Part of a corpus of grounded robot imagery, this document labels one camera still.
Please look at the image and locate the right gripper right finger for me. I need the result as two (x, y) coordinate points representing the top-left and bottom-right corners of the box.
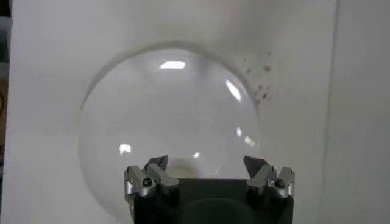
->
(243, 155), (296, 199)

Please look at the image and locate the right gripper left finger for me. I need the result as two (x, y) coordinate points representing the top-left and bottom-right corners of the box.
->
(124, 155), (180, 203)

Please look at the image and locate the white oval plate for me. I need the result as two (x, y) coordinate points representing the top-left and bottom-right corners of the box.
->
(77, 45), (263, 224)

